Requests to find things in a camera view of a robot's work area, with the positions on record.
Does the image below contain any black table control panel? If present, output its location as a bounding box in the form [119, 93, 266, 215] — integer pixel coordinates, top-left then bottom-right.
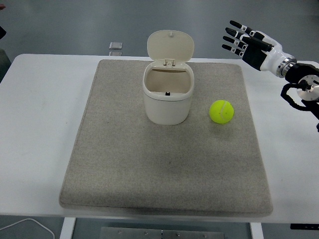
[290, 223, 319, 230]

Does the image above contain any beige felt mat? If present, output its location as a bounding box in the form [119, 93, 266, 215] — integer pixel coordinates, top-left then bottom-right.
[58, 59, 274, 217]

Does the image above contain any white cable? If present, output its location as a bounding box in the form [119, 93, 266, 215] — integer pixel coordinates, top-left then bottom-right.
[0, 218, 55, 239]

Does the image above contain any beige bin with hinged lid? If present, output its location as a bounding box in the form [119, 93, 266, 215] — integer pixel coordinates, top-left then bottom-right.
[142, 29, 195, 125]

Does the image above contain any yellow tennis ball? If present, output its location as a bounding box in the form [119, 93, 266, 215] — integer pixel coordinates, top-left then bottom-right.
[208, 100, 235, 124]

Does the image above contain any white table leg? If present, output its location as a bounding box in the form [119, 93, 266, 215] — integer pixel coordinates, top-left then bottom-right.
[249, 221, 264, 239]
[59, 217, 76, 239]

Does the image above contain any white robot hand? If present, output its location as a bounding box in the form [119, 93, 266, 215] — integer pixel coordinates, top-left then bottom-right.
[221, 20, 288, 73]

